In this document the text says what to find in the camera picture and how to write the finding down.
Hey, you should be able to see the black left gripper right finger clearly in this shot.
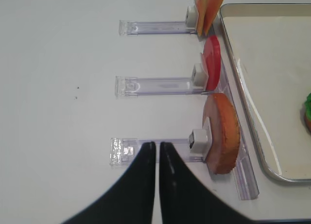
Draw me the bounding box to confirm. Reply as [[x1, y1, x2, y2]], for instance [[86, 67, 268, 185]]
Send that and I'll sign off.
[[159, 142, 252, 224]]

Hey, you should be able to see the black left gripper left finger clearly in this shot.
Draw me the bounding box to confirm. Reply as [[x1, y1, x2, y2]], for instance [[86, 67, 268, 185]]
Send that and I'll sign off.
[[64, 142, 156, 224]]

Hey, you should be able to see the red tomato slice in rack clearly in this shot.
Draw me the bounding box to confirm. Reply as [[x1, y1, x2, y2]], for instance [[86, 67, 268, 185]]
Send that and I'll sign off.
[[201, 35, 221, 91]]

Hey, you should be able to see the green lettuce leaf on bun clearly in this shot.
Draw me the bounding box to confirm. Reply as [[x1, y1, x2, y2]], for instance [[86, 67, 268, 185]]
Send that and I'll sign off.
[[304, 93, 311, 121]]

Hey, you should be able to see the rear cheese slice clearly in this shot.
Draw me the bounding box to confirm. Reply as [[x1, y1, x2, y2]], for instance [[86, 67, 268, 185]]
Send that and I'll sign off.
[[195, 0, 208, 36]]

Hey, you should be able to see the clear acrylic left rack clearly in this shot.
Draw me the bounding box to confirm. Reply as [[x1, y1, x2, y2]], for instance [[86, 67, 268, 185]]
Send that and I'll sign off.
[[110, 20, 259, 200]]

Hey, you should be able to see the white pusher block near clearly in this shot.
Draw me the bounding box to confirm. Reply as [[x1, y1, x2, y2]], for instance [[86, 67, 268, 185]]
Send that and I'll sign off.
[[189, 129, 208, 154]]

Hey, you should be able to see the white pusher block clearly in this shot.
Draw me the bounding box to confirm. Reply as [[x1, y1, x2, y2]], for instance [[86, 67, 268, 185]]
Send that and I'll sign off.
[[189, 129, 208, 154], [191, 63, 208, 86], [185, 5, 198, 29]]

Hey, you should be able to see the bun slice in rack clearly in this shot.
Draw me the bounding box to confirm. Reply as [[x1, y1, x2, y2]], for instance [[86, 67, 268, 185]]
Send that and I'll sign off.
[[202, 93, 241, 174]]

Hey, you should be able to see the white pusher block middle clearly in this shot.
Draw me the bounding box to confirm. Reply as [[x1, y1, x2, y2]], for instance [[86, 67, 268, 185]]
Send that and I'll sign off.
[[191, 63, 208, 86]]

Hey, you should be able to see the white rectangular tray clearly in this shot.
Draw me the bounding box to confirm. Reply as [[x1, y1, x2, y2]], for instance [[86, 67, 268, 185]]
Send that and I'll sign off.
[[220, 3, 311, 183]]

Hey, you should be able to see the white pusher block far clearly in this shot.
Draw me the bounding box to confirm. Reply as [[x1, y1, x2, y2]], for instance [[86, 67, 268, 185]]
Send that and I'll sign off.
[[185, 5, 198, 29]]

